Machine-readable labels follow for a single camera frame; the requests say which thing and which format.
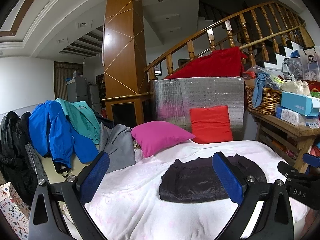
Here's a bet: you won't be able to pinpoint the silver foil board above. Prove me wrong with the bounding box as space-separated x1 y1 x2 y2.
149 76 247 133

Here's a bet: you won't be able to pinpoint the white patterned tissue pack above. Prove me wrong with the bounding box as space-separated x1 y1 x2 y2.
275 106 320 128

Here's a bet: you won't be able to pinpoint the magenta pillow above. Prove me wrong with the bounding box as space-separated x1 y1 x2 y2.
131 121 196 158

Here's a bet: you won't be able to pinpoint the clear plastic bag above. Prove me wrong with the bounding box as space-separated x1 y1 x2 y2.
244 65 269 79

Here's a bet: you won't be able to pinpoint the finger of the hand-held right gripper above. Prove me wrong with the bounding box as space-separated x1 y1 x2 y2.
277 160 300 180
302 153 320 176

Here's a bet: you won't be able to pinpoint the brown curtain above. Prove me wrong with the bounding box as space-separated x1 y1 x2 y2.
54 62 83 100

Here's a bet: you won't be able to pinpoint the light blue box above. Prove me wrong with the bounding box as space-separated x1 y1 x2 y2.
280 91 320 117

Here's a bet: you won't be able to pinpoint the plastic bag with dark contents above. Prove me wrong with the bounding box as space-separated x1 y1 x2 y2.
281 57 304 80

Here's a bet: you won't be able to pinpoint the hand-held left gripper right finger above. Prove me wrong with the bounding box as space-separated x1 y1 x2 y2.
212 151 294 240

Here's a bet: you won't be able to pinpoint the grey garment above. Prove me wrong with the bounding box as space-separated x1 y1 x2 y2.
99 122 137 173

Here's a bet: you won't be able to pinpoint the grey checkered cloth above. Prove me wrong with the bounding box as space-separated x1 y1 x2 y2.
25 142 50 184

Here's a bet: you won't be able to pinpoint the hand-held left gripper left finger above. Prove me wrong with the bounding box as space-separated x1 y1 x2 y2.
28 151 110 240

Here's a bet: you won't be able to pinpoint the wooden pillar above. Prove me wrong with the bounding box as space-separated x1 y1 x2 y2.
101 0 150 128

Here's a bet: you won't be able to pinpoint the red pillow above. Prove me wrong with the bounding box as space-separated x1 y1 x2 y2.
189 106 233 145

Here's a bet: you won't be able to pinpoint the large grey refrigerator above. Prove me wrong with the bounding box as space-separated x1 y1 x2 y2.
66 76 88 104

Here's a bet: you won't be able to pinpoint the person's right forearm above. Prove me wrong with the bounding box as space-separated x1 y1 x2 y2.
304 209 320 227

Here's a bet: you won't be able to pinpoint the black shiny jacket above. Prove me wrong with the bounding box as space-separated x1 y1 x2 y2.
0 111 40 207

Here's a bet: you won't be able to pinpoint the wicker basket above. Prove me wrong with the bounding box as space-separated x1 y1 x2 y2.
245 85 283 116

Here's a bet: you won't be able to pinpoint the blue cloth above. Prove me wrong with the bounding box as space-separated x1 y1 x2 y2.
252 72 275 108

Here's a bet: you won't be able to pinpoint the black puffer jacket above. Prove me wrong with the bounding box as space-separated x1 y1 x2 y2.
159 154 267 203

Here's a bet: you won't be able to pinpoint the white blanket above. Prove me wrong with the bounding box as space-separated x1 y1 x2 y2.
84 140 309 240

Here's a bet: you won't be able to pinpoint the blue jacket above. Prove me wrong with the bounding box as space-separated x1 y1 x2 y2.
28 101 99 169

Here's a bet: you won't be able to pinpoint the teal jacket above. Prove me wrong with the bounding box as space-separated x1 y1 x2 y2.
55 98 102 144

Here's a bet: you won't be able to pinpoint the patterned paper gift bag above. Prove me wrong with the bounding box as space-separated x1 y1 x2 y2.
0 182 32 240

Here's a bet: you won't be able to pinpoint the wooden stair railing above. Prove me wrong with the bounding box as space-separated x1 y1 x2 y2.
144 1 315 80

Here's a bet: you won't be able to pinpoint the clear plastic storage box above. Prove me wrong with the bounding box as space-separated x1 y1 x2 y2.
299 45 320 82

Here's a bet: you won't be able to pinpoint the staircase steps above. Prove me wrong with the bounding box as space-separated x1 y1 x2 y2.
264 39 305 67

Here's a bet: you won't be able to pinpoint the small grey refrigerator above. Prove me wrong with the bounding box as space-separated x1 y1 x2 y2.
87 84 100 108

